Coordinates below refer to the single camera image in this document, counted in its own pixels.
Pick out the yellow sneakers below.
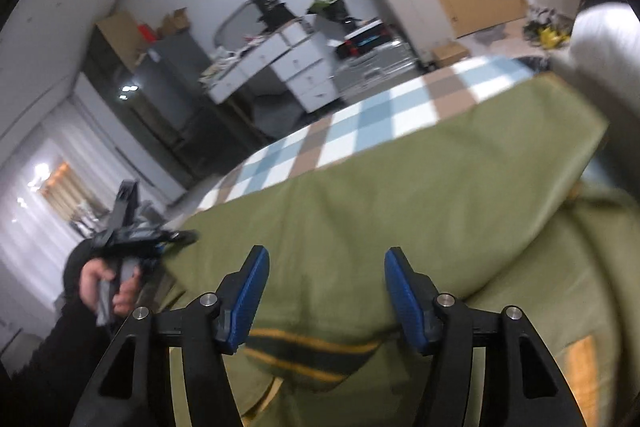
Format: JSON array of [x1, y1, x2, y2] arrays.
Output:
[[537, 24, 572, 48]]

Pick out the white upright suitcase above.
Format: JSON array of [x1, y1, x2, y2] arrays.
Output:
[[370, 0, 457, 68]]

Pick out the grey refrigerator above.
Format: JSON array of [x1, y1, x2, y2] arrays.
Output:
[[147, 29, 223, 142]]

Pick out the white grey sneakers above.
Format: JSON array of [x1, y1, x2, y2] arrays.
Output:
[[525, 7, 557, 32]]

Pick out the green varsity jacket yellow sleeves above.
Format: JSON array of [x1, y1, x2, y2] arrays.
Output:
[[162, 72, 640, 427]]

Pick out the small cardboard box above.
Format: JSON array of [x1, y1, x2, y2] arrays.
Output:
[[432, 42, 471, 68]]

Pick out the open cardboard box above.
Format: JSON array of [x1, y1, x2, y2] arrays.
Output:
[[157, 8, 193, 38]]

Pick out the arched desk mirror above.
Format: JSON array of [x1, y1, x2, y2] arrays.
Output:
[[214, 0, 261, 52]]

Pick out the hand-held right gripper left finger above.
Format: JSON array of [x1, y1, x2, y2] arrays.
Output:
[[70, 246, 271, 427]]

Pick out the person's left hand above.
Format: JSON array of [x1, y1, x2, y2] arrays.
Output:
[[79, 259, 142, 318]]

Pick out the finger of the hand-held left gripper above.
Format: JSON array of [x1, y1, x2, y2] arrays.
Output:
[[165, 229, 200, 251]]

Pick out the red black shoe box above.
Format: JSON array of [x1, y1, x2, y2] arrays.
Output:
[[336, 21, 396, 60]]

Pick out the person's left forearm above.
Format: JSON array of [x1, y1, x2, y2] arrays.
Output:
[[0, 239, 121, 427]]

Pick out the white pillow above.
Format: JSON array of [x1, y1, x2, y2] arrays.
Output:
[[550, 3, 640, 95]]

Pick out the dark glossy wardrobe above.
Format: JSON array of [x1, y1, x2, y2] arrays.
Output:
[[81, 26, 201, 202]]

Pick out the silver suitcase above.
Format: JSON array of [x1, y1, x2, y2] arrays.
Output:
[[334, 38, 422, 102]]

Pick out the white desk with drawers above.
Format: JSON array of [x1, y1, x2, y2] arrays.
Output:
[[200, 18, 347, 114]]

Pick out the white curtain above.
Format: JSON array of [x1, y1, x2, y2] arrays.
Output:
[[0, 107, 108, 308]]

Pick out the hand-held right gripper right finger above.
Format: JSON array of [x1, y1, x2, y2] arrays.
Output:
[[384, 247, 588, 427]]

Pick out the checked bed sheet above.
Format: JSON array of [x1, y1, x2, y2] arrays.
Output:
[[197, 56, 548, 212]]

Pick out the wrapped flower bouquet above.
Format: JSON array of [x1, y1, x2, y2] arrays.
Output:
[[306, 0, 347, 22]]

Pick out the cardboard boxes on fridge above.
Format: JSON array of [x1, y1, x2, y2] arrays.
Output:
[[95, 9, 151, 70]]

